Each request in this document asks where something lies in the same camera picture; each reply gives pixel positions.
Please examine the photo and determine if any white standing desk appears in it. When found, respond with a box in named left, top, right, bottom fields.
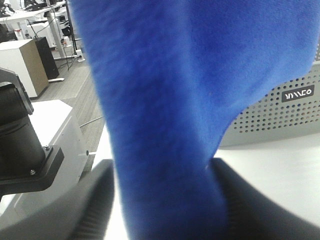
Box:
left=0, top=0, right=85, bottom=62

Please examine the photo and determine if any black computer tower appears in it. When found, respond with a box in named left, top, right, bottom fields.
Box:
left=34, top=37, right=60, bottom=80

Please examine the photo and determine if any grey perforated plastic basket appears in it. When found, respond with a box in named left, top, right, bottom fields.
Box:
left=220, top=51, right=320, bottom=148

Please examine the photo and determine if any white beige cabinet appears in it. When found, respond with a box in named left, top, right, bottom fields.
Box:
left=0, top=39, right=49, bottom=98

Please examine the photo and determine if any blue microfibre towel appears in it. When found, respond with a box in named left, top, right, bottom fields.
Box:
left=70, top=0, right=320, bottom=240

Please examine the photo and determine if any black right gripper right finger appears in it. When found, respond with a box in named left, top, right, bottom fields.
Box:
left=211, top=158, right=320, bottom=240

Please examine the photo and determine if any white robot base cart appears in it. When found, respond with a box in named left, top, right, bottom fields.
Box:
left=0, top=100, right=88, bottom=227

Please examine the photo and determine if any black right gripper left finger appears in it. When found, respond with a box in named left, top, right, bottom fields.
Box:
left=0, top=159, right=115, bottom=240

